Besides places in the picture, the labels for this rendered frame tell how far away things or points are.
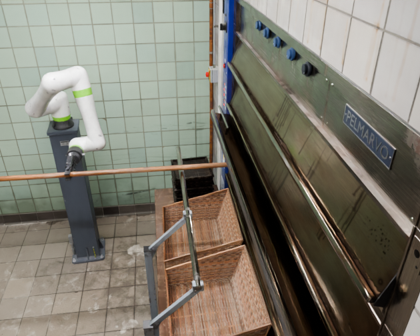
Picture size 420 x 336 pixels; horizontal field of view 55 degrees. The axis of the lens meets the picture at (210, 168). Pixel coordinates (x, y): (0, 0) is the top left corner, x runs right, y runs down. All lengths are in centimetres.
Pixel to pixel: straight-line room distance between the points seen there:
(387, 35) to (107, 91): 279
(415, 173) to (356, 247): 28
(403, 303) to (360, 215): 24
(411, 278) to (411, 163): 23
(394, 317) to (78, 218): 274
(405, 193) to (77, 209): 275
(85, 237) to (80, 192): 45
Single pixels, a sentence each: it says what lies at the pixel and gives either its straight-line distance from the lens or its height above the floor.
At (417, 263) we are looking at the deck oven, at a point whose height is 187.
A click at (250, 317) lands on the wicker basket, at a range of 224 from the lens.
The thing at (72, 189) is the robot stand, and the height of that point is 71.
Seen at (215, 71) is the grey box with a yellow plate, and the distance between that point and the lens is 308.
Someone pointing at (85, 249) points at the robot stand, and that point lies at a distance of 359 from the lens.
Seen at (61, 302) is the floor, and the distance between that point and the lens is 339.
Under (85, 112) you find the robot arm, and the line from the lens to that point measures 264.
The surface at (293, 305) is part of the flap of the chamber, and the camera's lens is 136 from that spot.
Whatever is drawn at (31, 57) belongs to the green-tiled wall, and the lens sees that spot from 350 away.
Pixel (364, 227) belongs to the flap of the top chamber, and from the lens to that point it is 106.
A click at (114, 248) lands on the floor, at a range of 370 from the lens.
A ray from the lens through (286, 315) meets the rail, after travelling 130.
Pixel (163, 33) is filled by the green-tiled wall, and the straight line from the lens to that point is 333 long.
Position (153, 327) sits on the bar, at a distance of 189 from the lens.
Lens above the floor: 243
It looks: 31 degrees down
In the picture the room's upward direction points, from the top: straight up
